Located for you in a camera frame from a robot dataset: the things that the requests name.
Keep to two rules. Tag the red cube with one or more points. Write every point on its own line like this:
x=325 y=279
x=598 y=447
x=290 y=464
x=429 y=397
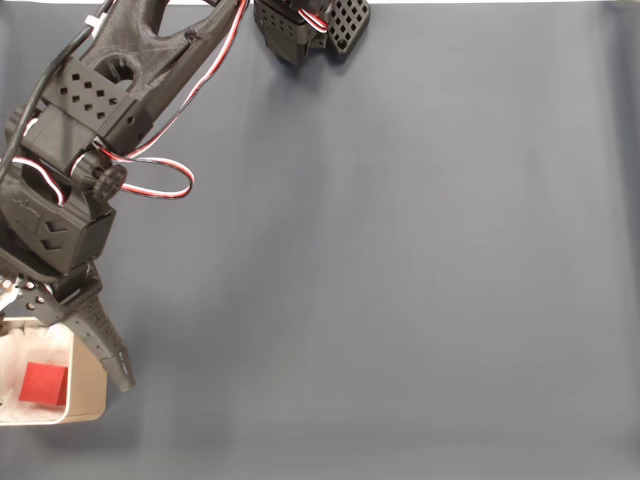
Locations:
x=42 y=385

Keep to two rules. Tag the beige open box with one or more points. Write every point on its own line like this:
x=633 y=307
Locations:
x=90 y=385

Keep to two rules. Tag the white padding sheet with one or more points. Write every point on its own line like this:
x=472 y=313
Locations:
x=15 y=350

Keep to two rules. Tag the white camera board mount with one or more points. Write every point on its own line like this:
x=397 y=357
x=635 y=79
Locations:
x=6 y=295

